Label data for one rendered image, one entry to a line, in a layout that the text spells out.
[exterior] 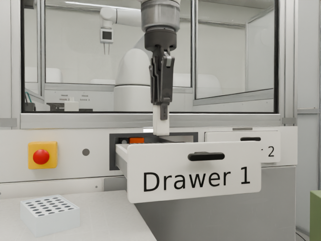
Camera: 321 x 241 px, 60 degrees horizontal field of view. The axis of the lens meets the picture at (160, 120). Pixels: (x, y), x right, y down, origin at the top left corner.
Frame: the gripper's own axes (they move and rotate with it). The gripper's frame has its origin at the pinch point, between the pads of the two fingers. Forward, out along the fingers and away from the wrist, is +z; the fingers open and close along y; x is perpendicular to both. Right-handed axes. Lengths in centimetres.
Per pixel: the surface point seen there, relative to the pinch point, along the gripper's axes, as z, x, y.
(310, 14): -82, -163, 123
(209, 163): 8.6, -7.1, -10.7
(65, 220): 19.1, 21.1, -5.5
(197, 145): 4.8, -4.5, -10.7
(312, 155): 33, -162, 119
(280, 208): 34, -52, 23
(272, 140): 8, -47, 21
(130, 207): 21.3, 6.6, 4.2
